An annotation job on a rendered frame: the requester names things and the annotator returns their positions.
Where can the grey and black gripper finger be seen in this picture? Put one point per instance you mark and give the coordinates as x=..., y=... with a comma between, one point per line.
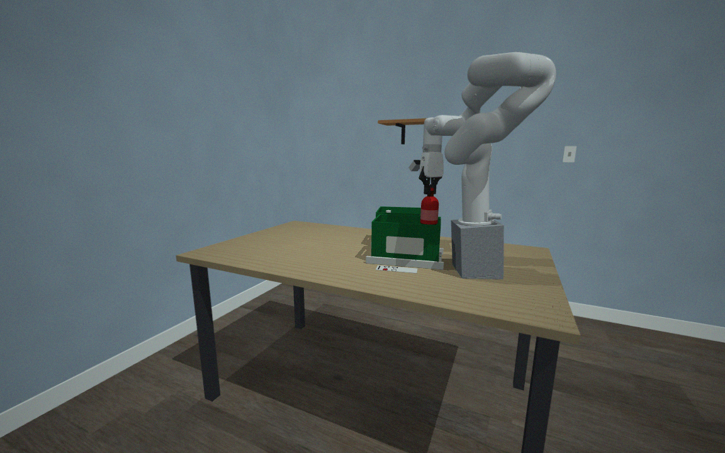
x=426, y=183
x=434, y=181

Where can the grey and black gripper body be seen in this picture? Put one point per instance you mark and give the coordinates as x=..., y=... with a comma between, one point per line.
x=433, y=164

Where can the green plastic bottle crate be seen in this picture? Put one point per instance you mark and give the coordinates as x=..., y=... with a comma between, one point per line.
x=399, y=211
x=404, y=237

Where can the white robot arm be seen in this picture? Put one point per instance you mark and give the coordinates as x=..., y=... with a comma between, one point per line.
x=473, y=132

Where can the white paper pick list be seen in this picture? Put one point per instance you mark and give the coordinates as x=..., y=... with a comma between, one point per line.
x=396, y=269

